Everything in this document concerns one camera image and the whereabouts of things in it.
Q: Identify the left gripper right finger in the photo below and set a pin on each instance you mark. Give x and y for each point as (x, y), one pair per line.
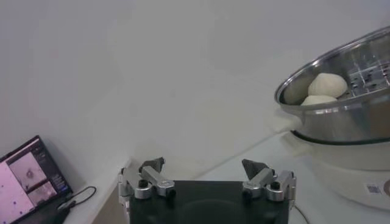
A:
(262, 179)

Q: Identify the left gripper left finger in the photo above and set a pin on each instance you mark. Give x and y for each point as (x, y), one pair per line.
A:
(158, 179)

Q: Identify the white steamed baozi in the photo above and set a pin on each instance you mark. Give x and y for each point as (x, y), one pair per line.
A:
(327, 85)
(318, 100)

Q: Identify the perforated steel steamer basket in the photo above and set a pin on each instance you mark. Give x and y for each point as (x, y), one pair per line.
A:
(350, 121)

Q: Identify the white side table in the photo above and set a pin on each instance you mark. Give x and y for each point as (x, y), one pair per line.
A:
(103, 185)

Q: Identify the cream electric cooking pot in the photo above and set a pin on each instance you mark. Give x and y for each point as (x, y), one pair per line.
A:
(344, 176)

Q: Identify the black open laptop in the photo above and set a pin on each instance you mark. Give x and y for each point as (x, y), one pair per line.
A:
(27, 182)

